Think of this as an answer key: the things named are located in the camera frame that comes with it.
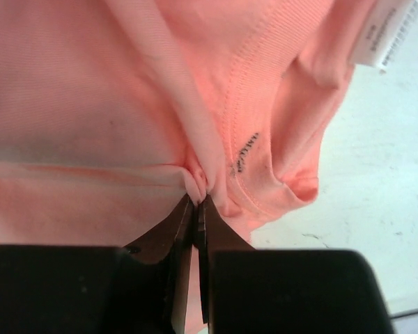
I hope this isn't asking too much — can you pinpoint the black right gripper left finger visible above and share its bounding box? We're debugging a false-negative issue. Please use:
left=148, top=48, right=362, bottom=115
left=124, top=195, right=194, bottom=333

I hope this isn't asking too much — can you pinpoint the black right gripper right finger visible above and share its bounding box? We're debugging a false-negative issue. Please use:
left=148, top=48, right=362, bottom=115
left=196, top=195, right=254, bottom=333

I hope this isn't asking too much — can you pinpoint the salmon orange t shirt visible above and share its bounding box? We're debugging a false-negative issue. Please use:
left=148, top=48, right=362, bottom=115
left=0, top=1, right=418, bottom=245

